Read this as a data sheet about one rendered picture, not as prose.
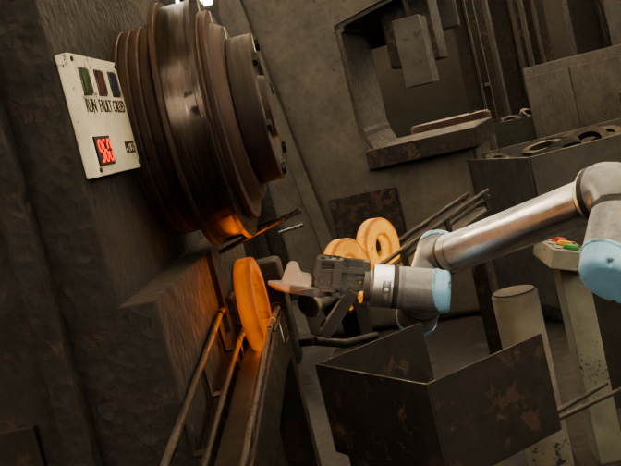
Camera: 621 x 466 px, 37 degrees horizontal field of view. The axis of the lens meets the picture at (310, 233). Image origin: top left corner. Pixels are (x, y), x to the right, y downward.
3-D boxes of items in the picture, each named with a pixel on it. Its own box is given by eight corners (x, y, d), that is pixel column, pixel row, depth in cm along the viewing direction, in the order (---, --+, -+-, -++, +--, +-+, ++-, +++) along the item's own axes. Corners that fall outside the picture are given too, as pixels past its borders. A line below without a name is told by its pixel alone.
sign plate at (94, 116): (86, 179, 132) (54, 55, 130) (130, 169, 158) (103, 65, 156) (102, 176, 132) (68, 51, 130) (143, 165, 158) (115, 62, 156)
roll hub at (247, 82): (254, 189, 165) (215, 32, 162) (268, 178, 192) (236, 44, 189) (285, 181, 164) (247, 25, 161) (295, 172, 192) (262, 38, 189)
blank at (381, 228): (347, 230, 230) (359, 228, 227) (380, 210, 241) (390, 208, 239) (365, 288, 233) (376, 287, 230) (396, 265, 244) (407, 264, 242)
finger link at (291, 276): (269, 260, 194) (313, 263, 193) (267, 288, 194) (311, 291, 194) (268, 263, 191) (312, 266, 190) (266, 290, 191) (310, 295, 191)
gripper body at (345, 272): (314, 253, 197) (371, 258, 196) (311, 292, 198) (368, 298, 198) (313, 258, 189) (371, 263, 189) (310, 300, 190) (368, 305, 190)
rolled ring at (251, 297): (256, 249, 190) (241, 252, 190) (244, 263, 171) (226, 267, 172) (277, 335, 192) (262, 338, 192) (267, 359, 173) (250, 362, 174)
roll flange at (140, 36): (146, 275, 158) (75, 0, 153) (194, 239, 204) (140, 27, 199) (203, 262, 157) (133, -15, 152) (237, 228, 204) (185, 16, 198)
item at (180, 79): (203, 262, 157) (133, -15, 152) (237, 228, 204) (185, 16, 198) (239, 253, 157) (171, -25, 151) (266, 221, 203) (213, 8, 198)
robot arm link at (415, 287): (447, 323, 195) (455, 303, 186) (388, 317, 196) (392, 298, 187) (448, 282, 200) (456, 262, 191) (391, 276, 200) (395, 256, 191)
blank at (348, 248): (312, 251, 218) (323, 250, 216) (348, 229, 230) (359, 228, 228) (332, 312, 221) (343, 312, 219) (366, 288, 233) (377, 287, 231)
